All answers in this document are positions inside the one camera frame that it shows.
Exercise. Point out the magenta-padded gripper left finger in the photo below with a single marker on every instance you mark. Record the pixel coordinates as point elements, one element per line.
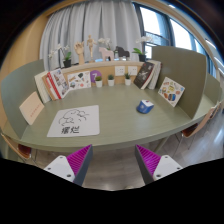
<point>60,166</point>

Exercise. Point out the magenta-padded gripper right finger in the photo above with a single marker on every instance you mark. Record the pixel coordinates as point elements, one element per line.
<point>166,166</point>

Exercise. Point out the blue and white computer mouse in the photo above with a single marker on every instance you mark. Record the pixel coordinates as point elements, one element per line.
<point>145,106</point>

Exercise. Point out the white mouse pad with drawing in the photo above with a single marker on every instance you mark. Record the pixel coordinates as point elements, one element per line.
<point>73,121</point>

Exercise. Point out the wooden chair with red seat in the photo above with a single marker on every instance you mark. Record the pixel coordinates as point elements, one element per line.
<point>191,130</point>
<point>21,150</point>

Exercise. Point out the beige card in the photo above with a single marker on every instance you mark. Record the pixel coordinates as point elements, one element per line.
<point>31,108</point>

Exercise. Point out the colourful sticker card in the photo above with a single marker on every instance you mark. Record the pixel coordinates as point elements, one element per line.
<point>171,91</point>

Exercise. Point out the brown book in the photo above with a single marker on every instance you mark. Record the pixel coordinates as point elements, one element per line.
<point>48,88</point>

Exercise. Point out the thick white book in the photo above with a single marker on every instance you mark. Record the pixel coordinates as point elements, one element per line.
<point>40,87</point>

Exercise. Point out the red and white magazine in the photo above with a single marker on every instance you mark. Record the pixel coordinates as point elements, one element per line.
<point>59,82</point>

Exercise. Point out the green desk partition panel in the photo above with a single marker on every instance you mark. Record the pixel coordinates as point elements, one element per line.
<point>181,70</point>
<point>18,90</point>

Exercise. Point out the white illustrated sticker sheet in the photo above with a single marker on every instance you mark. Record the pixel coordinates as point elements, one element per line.
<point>79,80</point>

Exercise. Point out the small plant in white pot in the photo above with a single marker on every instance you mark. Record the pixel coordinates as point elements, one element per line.
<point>128,81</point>
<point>99,83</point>
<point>111,82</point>

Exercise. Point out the black book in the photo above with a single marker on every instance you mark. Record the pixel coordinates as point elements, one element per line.
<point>144,75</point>

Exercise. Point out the purple round number sign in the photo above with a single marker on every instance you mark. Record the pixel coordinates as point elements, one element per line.
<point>96,76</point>

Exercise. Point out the white orchid in black pot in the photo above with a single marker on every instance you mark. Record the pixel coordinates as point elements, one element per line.
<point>67,62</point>
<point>142,57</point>

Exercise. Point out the wooden desk shelf ledge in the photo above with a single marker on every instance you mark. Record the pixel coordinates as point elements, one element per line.
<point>106,68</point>

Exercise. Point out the dark horse figurine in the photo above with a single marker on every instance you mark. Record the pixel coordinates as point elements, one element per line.
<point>122,52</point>

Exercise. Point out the pink horse figurine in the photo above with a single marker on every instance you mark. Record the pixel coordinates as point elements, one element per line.
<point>106,53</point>

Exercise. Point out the wooden artist mannequin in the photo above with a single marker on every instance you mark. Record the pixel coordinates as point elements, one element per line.
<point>90,45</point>

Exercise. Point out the white orchid plant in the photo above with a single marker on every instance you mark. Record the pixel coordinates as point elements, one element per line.
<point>105,41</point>

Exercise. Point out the window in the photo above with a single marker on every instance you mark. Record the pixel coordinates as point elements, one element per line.
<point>156,26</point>

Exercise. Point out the grey curtain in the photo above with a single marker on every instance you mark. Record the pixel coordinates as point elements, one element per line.
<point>83,23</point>

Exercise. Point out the white wall socket plate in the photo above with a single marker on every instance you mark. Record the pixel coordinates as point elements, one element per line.
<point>120,71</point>
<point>132,70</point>

